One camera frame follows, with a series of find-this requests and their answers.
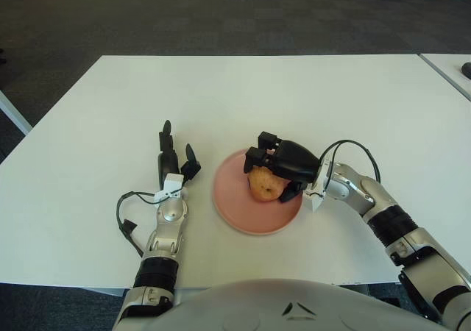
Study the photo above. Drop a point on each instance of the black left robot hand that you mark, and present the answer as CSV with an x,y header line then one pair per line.
x,y
167,162

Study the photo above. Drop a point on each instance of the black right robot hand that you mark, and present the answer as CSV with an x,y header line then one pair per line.
x,y
294,160

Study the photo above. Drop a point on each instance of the yellow-red apple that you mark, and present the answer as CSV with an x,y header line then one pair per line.
x,y
265,187

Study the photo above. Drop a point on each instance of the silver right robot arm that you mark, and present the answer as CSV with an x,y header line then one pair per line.
x,y
390,213

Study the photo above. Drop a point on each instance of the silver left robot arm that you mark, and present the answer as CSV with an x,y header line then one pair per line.
x,y
167,217

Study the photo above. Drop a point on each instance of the round pink plate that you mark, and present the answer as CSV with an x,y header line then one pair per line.
x,y
254,213

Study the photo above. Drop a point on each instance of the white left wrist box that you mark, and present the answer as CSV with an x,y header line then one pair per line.
x,y
172,183

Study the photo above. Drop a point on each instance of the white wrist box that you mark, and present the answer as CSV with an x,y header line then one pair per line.
x,y
314,198
172,183

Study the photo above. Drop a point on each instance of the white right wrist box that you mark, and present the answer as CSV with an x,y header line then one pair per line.
x,y
314,198

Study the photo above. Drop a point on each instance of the grey robot torso shell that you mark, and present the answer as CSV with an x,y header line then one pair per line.
x,y
294,309

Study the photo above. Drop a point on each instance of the grey handheld controller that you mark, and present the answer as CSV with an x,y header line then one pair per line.
x,y
466,67

